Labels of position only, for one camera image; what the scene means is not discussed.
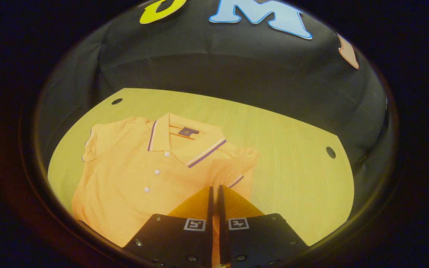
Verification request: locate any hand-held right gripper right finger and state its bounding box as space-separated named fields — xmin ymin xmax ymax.
xmin=218 ymin=185 xmax=309 ymax=268

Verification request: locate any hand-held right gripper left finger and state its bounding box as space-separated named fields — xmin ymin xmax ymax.
xmin=123 ymin=186 xmax=215 ymax=268

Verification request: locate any orange T-shirt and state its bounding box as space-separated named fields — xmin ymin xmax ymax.
xmin=71 ymin=113 xmax=260 ymax=267

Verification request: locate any black backdrop cloth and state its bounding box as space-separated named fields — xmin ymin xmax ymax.
xmin=36 ymin=0 xmax=390 ymax=224

